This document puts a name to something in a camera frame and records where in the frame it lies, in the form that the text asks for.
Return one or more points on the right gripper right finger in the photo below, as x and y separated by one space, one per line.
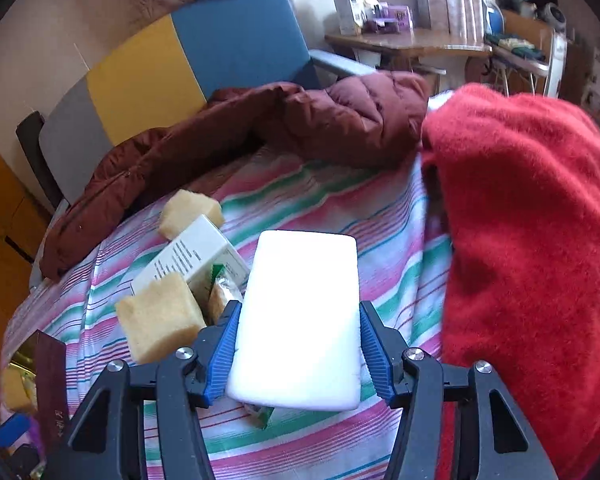
492 438

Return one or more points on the yellow sponge block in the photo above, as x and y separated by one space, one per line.
183 208
161 318

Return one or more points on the green cracker pack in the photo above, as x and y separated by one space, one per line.
223 290

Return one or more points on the white soap bar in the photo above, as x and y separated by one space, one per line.
298 342

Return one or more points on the white rectangular carton box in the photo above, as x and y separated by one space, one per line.
195 254

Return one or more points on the striped pink green tablecloth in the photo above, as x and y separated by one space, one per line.
403 259

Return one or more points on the red fleece blanket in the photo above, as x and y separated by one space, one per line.
520 180

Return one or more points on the dark red puffer jacket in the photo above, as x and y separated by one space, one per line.
371 121

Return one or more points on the folding chair with clothes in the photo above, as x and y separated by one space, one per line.
522 51

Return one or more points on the wooden side desk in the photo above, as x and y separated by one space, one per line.
403 51

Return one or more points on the grey yellow blue chair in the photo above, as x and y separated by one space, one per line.
164 74

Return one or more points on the purple box on desk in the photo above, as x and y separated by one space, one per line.
384 18

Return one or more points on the white carton on desk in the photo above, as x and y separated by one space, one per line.
350 16

